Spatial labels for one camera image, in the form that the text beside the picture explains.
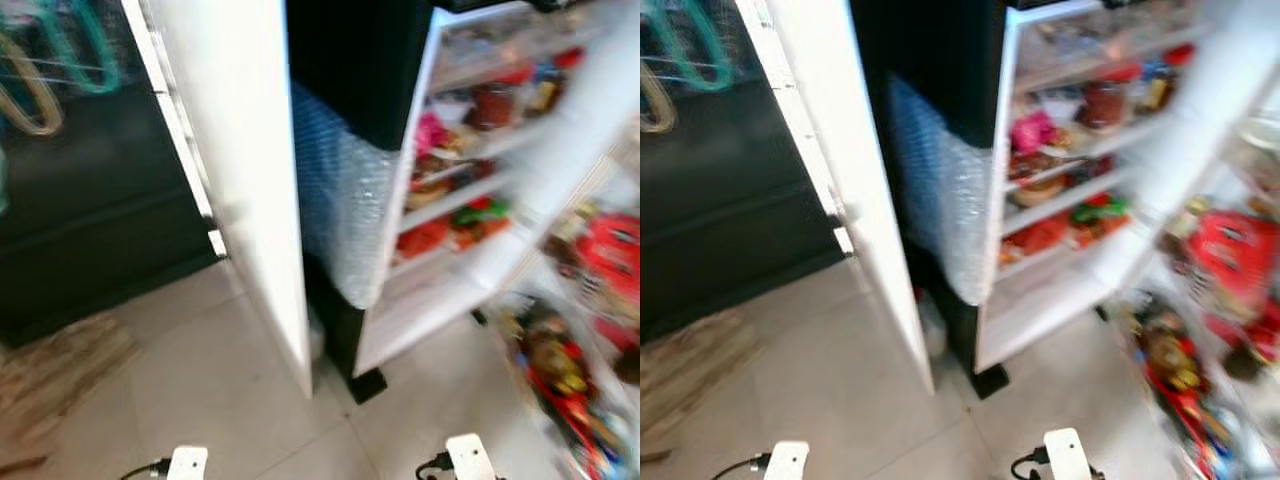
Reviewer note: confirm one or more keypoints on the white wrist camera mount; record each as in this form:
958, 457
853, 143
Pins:
787, 461
470, 458
1068, 455
187, 464

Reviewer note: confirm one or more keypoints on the green red snack packet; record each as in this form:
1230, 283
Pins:
1102, 207
482, 210

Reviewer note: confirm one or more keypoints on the red drink carton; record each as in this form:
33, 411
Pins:
1235, 255
610, 255

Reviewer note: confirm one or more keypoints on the tan plastic clothes hanger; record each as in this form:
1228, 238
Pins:
660, 115
40, 110

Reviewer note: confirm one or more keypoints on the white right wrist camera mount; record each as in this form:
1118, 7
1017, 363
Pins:
1068, 455
470, 458

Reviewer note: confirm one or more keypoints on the red orange snack packet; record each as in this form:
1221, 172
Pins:
1034, 236
424, 238

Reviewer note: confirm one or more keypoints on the white fridge door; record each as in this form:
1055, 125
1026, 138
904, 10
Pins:
1225, 90
600, 100

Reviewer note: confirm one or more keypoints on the clear bubble wrap sheet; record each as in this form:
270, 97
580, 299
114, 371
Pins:
940, 195
345, 200

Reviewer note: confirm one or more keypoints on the white door panel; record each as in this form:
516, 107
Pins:
860, 150
240, 150

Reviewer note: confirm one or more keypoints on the red lid jar of chili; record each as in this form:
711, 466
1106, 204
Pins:
1106, 100
492, 102

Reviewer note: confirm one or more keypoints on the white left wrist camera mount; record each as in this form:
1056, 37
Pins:
787, 461
187, 464

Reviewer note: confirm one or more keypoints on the white fridge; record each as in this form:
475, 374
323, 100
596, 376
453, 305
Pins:
1040, 310
420, 310

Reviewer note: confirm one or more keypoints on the pink white food packets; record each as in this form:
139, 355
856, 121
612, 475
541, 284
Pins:
1032, 132
432, 133

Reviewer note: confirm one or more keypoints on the green plastic clothes hanger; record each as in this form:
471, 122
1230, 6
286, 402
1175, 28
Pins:
715, 70
105, 75

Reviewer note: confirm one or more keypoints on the brown patterned doormat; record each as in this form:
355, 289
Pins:
695, 380
60, 385

